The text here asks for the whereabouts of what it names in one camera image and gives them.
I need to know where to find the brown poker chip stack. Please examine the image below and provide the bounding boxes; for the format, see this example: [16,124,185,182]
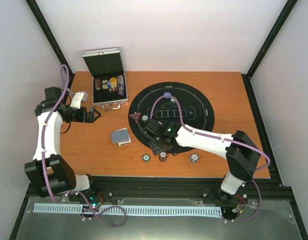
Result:
[158,151,168,163]

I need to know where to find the green chips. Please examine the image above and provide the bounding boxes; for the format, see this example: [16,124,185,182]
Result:
[141,115,149,123]
[169,97,176,105]

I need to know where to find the green poker chip stack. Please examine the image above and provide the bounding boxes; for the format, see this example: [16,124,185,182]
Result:
[142,154,151,162]

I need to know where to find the red triangular all-in marker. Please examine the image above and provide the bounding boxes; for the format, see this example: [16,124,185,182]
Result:
[129,112,141,123]

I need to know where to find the purple small blind button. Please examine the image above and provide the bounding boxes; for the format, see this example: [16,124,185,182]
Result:
[163,92,172,99]

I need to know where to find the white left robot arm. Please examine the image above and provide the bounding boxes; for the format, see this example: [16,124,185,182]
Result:
[24,87,101,202]

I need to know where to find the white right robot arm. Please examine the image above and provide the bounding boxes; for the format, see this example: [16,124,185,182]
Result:
[143,119,261,203]

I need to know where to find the blue poker chip stack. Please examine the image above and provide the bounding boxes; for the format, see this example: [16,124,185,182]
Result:
[189,153,200,164]

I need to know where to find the brown chips in case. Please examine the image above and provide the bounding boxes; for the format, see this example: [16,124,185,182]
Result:
[94,78,102,91]

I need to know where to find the blue-backed card deck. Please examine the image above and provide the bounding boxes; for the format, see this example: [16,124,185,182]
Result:
[111,127,130,144]

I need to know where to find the black round poker mat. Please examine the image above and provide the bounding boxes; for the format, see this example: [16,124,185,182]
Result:
[128,82,215,147]

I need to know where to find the aluminium poker chip case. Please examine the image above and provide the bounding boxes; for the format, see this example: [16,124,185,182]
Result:
[82,47,128,111]

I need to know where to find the white playing card box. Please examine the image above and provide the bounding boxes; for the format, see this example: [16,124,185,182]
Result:
[118,140,131,147]

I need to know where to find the yellow button in case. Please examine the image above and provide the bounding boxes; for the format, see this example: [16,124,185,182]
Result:
[109,77,118,86]

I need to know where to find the purple chips in case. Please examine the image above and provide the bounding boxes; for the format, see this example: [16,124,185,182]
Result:
[117,75,126,96]

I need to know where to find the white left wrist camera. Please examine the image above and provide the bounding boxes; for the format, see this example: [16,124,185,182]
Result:
[69,91,89,109]

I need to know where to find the light blue cable duct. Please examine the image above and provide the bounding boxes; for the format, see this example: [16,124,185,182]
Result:
[32,203,222,218]

